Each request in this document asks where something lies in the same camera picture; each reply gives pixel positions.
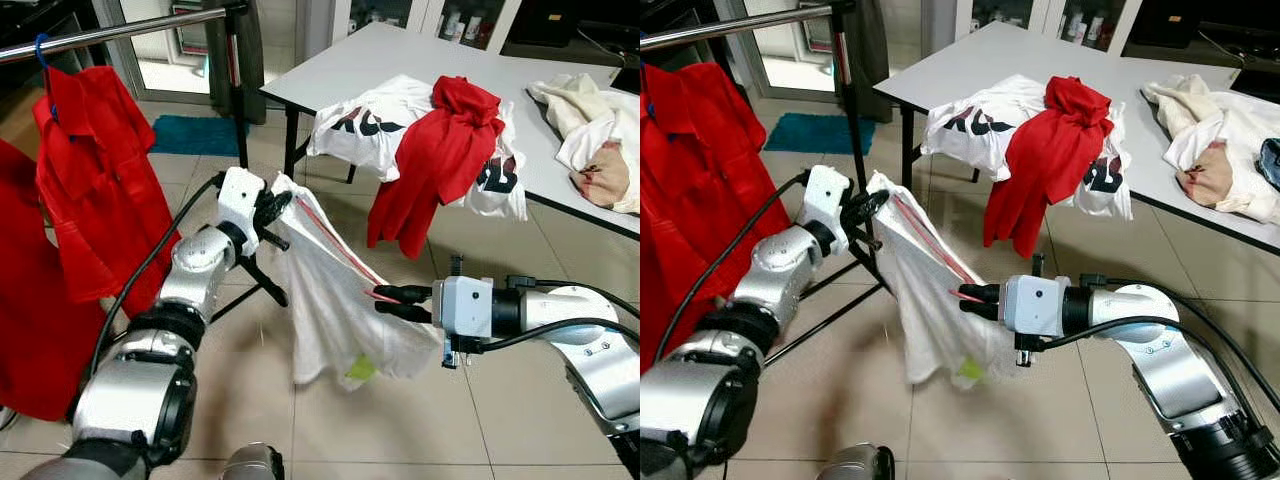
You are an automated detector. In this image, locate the pink wire clothes hanger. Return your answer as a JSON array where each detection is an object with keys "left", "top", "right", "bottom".
[
  {"left": 890, "top": 195, "right": 986, "bottom": 303},
  {"left": 293, "top": 198, "right": 399, "bottom": 303}
]

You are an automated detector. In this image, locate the white shirt with green print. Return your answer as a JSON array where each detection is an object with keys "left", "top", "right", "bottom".
[
  {"left": 268, "top": 172, "right": 446, "bottom": 389},
  {"left": 865, "top": 170, "right": 1021, "bottom": 389}
]

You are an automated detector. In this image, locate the white glass door cabinet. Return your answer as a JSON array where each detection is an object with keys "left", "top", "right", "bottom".
[
  {"left": 330, "top": 0, "right": 523, "bottom": 53},
  {"left": 955, "top": 0, "right": 1141, "bottom": 51}
]

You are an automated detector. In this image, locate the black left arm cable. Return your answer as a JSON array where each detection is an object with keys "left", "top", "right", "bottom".
[
  {"left": 88, "top": 172, "right": 226, "bottom": 386},
  {"left": 652, "top": 172, "right": 811, "bottom": 366}
]

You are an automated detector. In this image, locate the tall black speaker yellow label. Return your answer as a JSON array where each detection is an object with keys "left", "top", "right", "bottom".
[
  {"left": 500, "top": 0, "right": 601, "bottom": 46},
  {"left": 1125, "top": 0, "right": 1216, "bottom": 46}
]

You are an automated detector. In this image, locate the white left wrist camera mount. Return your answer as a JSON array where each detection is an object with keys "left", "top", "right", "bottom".
[
  {"left": 800, "top": 165, "right": 856, "bottom": 256},
  {"left": 215, "top": 167, "right": 269, "bottom": 259}
]

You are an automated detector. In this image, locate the blue floor mat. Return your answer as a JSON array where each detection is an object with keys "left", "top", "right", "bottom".
[
  {"left": 150, "top": 115, "right": 251, "bottom": 158},
  {"left": 765, "top": 112, "right": 876, "bottom": 156}
]

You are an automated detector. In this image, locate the white long sleeve shirt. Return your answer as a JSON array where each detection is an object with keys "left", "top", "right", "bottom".
[
  {"left": 558, "top": 92, "right": 641, "bottom": 216},
  {"left": 1165, "top": 100, "right": 1280, "bottom": 226}
]

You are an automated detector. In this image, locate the wide white drawer front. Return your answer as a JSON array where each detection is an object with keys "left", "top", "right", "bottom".
[{"left": 1238, "top": 65, "right": 1280, "bottom": 101}]

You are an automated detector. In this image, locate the red collared shirt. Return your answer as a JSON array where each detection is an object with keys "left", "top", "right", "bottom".
[
  {"left": 645, "top": 62, "right": 771, "bottom": 301},
  {"left": 33, "top": 65, "right": 181, "bottom": 306}
]

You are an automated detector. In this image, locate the black table leg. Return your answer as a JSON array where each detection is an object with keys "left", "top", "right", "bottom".
[
  {"left": 283, "top": 103, "right": 301, "bottom": 181},
  {"left": 898, "top": 105, "right": 916, "bottom": 191}
]

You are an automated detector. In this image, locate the metal clothes rack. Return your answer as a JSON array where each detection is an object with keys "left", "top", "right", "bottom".
[
  {"left": 0, "top": 0, "right": 291, "bottom": 326},
  {"left": 640, "top": 0, "right": 901, "bottom": 366}
]

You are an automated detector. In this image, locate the white framed glass door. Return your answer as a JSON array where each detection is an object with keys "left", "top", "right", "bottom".
[
  {"left": 95, "top": 0, "right": 241, "bottom": 101},
  {"left": 740, "top": 0, "right": 851, "bottom": 101}
]

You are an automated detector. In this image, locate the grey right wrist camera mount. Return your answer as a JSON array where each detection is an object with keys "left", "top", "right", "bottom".
[
  {"left": 1000, "top": 273, "right": 1066, "bottom": 366},
  {"left": 432, "top": 275, "right": 496, "bottom": 369}
]

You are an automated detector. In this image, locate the dark grey curtain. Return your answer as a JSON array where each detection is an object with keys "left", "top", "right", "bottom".
[
  {"left": 835, "top": 0, "right": 891, "bottom": 121},
  {"left": 205, "top": 0, "right": 266, "bottom": 126}
]

